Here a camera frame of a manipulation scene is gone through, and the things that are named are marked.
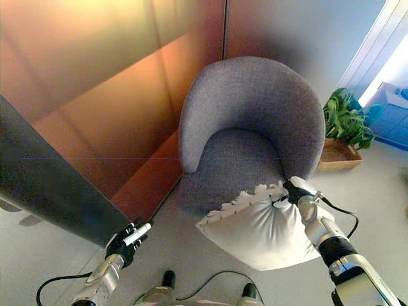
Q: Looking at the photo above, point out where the blue cabinet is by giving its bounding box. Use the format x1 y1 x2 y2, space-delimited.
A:
366 82 408 143

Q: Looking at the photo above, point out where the grey fabric armchair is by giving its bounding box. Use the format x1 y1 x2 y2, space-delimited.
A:
177 56 326 215

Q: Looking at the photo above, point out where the silver left robot leg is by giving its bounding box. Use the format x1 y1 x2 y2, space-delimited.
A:
142 285 176 306

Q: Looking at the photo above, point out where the wooden planter box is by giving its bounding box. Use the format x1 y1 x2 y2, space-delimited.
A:
316 137 364 172

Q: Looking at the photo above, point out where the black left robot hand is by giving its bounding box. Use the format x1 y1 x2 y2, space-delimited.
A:
105 217 154 268

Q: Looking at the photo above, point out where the black right robot foot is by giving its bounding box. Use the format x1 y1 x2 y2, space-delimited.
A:
242 282 258 300

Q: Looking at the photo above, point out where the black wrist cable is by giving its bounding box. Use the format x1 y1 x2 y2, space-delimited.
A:
319 194 360 240
35 271 94 306

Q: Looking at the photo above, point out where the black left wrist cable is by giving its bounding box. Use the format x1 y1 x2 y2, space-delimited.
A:
35 271 94 306

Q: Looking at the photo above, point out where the green potted plant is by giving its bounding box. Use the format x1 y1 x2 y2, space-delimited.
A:
323 87 376 150

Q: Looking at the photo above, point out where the black robot foot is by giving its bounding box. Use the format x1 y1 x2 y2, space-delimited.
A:
242 282 258 300
161 270 177 288

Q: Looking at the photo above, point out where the black left robot foot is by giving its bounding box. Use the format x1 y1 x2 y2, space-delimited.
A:
161 270 177 288

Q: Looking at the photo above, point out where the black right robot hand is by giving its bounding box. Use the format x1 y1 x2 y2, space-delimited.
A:
272 175 322 208

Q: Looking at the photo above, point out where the white fringed pillow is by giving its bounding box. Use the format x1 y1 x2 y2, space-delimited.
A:
194 180 321 272

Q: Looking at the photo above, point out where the dark grey table top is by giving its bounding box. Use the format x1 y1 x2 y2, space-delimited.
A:
0 94 135 248

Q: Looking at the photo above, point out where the silver robot leg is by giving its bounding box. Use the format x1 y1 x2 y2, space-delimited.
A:
142 285 176 306
236 295 265 306

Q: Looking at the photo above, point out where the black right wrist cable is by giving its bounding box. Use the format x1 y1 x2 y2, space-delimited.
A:
319 194 360 240

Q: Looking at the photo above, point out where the silver right robot leg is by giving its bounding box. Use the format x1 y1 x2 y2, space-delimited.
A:
236 295 265 306

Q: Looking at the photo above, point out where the grey table base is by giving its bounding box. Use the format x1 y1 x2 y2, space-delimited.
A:
0 199 42 228

